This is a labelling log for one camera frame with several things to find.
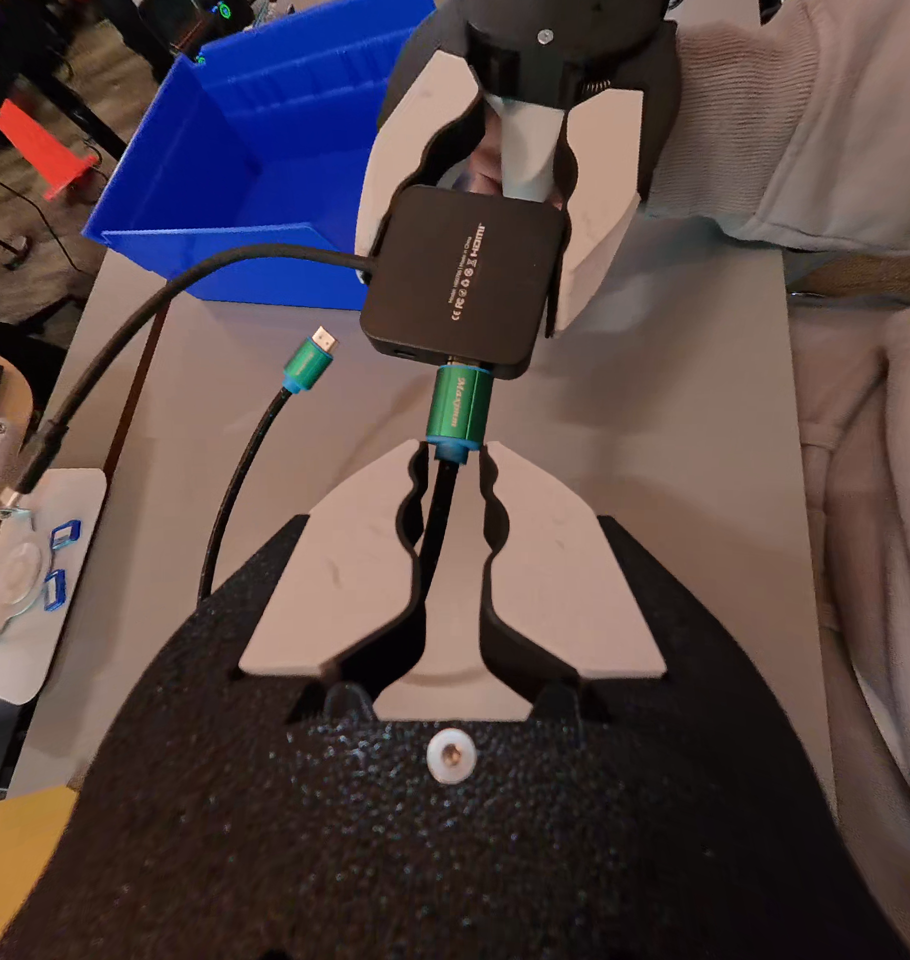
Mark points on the person's right hand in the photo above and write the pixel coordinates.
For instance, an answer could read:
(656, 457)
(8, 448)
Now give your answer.
(486, 161)

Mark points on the blue plastic bin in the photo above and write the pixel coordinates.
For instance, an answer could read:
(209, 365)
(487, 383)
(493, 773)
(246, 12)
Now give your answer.
(237, 112)

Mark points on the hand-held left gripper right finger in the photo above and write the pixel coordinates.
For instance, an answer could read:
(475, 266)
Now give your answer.
(567, 585)

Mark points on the orange plastic object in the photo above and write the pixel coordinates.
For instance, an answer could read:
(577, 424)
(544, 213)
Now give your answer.
(42, 150)

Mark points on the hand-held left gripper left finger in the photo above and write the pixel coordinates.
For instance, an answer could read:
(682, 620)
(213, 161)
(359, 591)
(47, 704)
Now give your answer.
(327, 585)

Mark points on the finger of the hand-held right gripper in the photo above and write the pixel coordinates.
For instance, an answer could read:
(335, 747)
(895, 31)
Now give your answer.
(414, 142)
(601, 217)

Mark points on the blue clip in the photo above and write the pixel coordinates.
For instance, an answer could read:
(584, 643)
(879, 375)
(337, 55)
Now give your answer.
(66, 531)
(54, 589)

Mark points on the yellow plastic bin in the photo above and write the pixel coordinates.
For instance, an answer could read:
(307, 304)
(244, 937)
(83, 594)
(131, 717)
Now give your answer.
(12, 862)

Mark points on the person's right forearm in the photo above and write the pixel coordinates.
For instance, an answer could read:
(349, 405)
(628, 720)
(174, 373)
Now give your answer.
(800, 112)

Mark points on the black square adapter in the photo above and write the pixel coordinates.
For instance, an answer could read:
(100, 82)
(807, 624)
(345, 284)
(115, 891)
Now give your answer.
(462, 277)

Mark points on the white stand base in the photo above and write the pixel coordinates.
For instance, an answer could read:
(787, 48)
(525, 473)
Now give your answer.
(80, 637)

